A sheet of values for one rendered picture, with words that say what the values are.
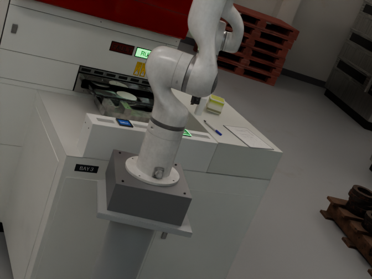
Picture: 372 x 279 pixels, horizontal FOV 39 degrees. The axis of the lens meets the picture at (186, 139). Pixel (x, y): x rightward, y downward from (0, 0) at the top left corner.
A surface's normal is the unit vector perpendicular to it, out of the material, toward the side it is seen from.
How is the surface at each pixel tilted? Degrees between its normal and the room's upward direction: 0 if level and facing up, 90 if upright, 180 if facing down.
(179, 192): 2
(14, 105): 90
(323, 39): 90
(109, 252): 90
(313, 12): 90
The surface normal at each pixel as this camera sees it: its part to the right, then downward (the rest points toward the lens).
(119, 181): 0.30, -0.89
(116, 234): -0.50, 0.14
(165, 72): -0.22, 0.40
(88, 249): 0.40, 0.46
